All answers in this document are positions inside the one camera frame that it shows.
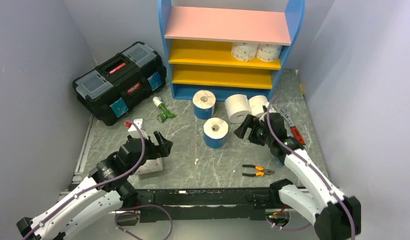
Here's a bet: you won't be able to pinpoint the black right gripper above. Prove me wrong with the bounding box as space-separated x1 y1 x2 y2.
233 114 273 146

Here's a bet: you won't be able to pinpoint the orange handled pliers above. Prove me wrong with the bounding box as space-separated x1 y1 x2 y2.
242 164 275 177

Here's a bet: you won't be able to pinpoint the plain white roll, right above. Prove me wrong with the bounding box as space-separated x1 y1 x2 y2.
248 95 268 118

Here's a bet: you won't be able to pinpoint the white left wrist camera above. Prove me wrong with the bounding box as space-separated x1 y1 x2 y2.
124 118 148 139

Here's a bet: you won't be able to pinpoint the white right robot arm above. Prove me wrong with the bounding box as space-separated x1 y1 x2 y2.
234 112 361 240

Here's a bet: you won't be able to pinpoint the white dotted roll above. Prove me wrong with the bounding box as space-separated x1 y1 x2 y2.
231 42 259 62

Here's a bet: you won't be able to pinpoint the blue wrapped roll, rear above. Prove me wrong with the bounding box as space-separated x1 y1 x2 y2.
192 90 217 120

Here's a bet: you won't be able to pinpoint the plain white roll, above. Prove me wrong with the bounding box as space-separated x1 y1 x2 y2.
248 95 268 118
224 94 252 124

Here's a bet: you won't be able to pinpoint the blue cartoon roll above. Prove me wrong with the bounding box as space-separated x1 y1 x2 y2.
203 117 229 149

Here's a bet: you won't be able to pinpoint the red handled adjustable wrench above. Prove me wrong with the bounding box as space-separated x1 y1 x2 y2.
280 107 306 146

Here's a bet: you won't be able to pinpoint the blue shelf unit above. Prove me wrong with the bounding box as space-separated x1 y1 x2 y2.
157 0 306 102

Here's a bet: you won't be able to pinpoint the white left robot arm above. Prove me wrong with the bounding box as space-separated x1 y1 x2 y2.
16 131 174 240

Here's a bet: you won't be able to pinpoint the black toolbox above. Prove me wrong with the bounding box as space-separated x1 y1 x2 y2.
72 41 167 126

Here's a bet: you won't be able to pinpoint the green pipe valve fitting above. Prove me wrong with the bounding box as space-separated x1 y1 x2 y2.
152 96 176 123

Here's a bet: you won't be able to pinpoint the plain white roll, left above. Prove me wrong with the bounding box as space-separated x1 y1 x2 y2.
224 94 252 124

